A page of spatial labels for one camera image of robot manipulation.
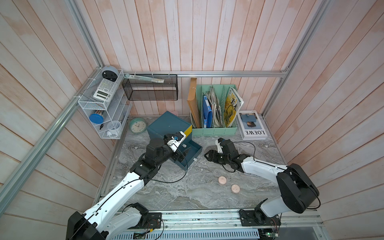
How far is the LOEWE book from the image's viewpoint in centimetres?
106

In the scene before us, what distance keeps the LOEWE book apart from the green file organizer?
0.07 meters

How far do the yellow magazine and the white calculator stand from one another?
2.41ft

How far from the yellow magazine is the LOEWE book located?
0.04 m
